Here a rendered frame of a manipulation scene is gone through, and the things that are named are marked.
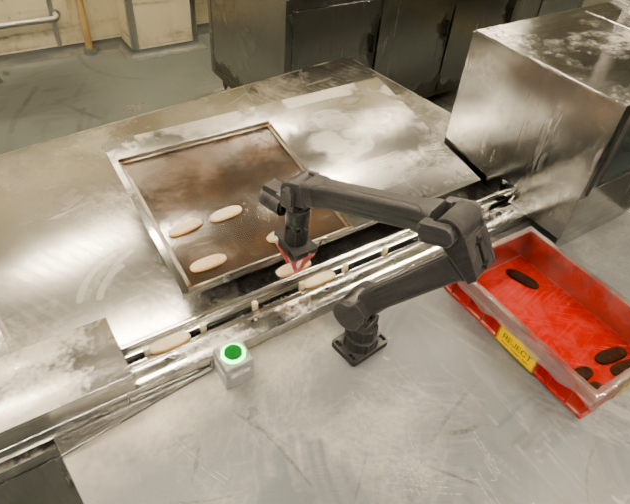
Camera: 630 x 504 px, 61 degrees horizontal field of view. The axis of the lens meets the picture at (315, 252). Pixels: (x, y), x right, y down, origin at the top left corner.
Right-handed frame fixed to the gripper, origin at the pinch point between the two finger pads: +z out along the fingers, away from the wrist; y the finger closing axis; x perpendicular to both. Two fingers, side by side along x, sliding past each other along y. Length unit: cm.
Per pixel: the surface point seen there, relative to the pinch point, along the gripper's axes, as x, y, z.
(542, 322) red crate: 53, 41, 10
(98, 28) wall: 49, -367, 86
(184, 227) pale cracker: -17.6, -27.1, 1.3
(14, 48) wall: -15, -368, 92
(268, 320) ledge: -11.1, 7.1, 7.5
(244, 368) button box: -23.0, 17.3, 5.9
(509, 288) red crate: 55, 28, 10
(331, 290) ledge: 8.1, 6.6, 7.4
